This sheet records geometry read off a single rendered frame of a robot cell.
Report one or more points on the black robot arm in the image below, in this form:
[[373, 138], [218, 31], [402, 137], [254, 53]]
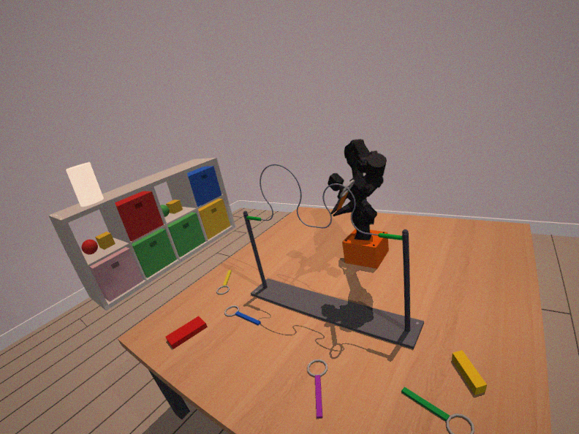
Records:
[[361, 160]]

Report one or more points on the grey ring with purple handle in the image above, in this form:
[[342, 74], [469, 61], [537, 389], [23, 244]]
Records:
[[318, 387]]

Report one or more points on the grey ring with yellow handle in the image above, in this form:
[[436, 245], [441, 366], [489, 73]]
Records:
[[225, 283]]

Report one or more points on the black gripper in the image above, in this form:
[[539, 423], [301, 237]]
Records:
[[368, 213]]

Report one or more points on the blue handle with grey ring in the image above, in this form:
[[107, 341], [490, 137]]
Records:
[[242, 315]]

